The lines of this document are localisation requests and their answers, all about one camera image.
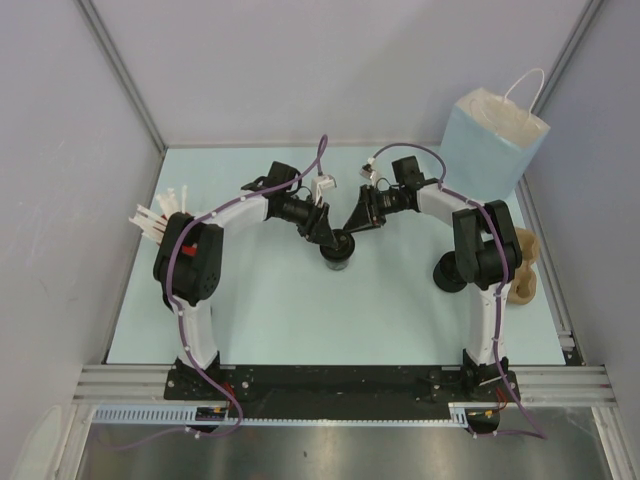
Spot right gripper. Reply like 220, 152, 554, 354
344, 186, 406, 235

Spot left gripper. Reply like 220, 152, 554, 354
275, 195, 337, 250

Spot black cup lid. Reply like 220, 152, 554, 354
320, 229, 355, 263

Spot single black coffee cup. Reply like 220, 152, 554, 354
319, 229, 355, 271

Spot light blue paper bag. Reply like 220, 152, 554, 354
439, 67, 550, 201

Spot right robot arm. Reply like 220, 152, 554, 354
344, 156, 522, 401

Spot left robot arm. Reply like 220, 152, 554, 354
153, 161, 355, 400

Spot brown cardboard cup carrier stack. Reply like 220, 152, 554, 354
507, 227, 540, 305

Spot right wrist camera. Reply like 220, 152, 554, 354
360, 157, 379, 185

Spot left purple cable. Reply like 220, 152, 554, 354
97, 133, 329, 449

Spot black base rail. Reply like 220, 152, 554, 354
164, 362, 520, 420

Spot white cable duct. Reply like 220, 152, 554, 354
93, 404, 489, 428

